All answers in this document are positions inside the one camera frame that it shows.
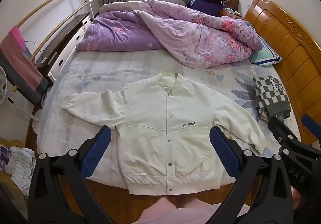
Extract white snap-button jacket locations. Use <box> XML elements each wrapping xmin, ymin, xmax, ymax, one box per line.
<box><xmin>62</xmin><ymin>72</ymin><xmax>267</xmax><ymax>196</ymax></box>

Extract pink sleeve forearm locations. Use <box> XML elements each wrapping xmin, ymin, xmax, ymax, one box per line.
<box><xmin>131</xmin><ymin>196</ymin><xmax>251</xmax><ymax>224</ymax></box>

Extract striped clothes on floor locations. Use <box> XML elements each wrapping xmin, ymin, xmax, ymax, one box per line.
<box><xmin>1</xmin><ymin>145</ymin><xmax>37</xmax><ymax>196</ymax></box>

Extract dark purple clothes pile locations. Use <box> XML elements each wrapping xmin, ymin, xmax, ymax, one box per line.
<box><xmin>189</xmin><ymin>0</ymin><xmax>225</xmax><ymax>17</ymax></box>

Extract checkered folded sweater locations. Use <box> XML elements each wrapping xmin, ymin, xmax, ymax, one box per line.
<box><xmin>253</xmin><ymin>76</ymin><xmax>292</xmax><ymax>122</ymax></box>

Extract floral printed bed sheet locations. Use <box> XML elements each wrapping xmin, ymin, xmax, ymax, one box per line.
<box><xmin>37</xmin><ymin>50</ymin><xmax>280</xmax><ymax>196</ymax></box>

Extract wooden headboard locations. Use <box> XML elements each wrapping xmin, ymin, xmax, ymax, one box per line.
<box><xmin>245</xmin><ymin>0</ymin><xmax>320</xmax><ymax>145</ymax></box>

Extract white standing fan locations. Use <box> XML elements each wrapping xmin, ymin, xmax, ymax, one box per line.
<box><xmin>0</xmin><ymin>67</ymin><xmax>39</xmax><ymax>122</ymax></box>

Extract light blue striped pillow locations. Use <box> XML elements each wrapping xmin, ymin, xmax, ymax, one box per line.
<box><xmin>249</xmin><ymin>36</ymin><xmax>282</xmax><ymax>67</ymax></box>

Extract pink towel on rack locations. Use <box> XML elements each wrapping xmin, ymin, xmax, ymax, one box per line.
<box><xmin>1</xmin><ymin>26</ymin><xmax>48</xmax><ymax>105</ymax></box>

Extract purple floral quilt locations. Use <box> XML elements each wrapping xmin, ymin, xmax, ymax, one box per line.
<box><xmin>77</xmin><ymin>0</ymin><xmax>262</xmax><ymax>70</ymax></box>

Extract white drawer cabinet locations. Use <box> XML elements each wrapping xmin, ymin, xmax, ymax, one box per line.
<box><xmin>36</xmin><ymin>12</ymin><xmax>91</xmax><ymax>84</ymax></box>

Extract wooden nightstand by window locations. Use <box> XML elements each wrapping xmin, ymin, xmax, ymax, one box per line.
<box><xmin>220</xmin><ymin>0</ymin><xmax>242</xmax><ymax>19</ymax></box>

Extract wooden drying rack poles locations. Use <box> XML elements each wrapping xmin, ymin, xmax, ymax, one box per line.
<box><xmin>15</xmin><ymin>0</ymin><xmax>95</xmax><ymax>62</ymax></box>

